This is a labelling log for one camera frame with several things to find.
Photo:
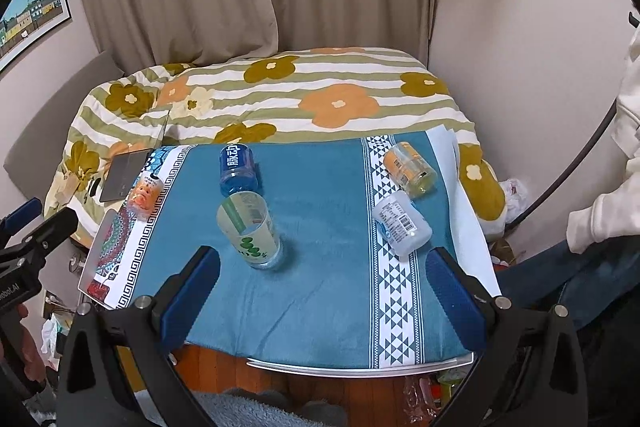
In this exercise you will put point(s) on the blue patterned towel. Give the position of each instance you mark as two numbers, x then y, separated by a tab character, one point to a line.
320	232

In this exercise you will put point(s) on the clear cup orange face print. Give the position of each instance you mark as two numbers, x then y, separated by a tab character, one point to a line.
144	197

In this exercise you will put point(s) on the white plastic bag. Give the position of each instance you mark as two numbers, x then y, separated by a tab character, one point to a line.
515	199

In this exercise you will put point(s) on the grey laptop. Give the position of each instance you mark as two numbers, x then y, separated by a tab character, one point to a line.
122	174

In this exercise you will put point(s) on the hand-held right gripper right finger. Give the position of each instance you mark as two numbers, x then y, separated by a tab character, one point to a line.
456	302

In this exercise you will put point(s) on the framed wall picture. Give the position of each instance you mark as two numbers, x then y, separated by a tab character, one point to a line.
35	17

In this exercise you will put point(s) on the person's white sweatshirt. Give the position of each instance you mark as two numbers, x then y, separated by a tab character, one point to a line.
612	207

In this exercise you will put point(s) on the clear cup green label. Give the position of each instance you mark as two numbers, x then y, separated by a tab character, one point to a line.
255	242

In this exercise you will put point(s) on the person's blue jeans leg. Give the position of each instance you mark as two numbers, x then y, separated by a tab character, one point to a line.
565	272

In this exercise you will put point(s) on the clear cup white label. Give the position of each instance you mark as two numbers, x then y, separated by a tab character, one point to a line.
400	222

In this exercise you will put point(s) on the floral striped blanket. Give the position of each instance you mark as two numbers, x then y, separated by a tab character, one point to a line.
310	97

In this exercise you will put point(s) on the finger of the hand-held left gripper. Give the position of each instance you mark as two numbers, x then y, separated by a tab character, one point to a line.
22	213
50	227

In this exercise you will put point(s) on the clear cup orange label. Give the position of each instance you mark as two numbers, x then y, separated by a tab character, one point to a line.
407	167

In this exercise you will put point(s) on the colourful mandala mat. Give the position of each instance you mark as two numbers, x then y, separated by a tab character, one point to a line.
112	247

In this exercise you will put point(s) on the blue patterned tablecloth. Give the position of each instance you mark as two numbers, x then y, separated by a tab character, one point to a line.
470	207

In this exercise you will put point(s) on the person's left hand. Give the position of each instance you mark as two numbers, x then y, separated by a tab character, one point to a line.
31	352

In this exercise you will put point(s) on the green packet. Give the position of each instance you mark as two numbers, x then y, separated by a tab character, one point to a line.
450	389

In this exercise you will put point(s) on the grey fluffy rug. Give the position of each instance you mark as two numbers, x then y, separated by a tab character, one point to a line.
260	409

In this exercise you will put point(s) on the clear cup blue label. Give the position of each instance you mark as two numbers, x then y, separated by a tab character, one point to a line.
237	164

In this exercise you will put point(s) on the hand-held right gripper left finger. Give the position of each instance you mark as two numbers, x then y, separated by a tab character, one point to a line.
192	297

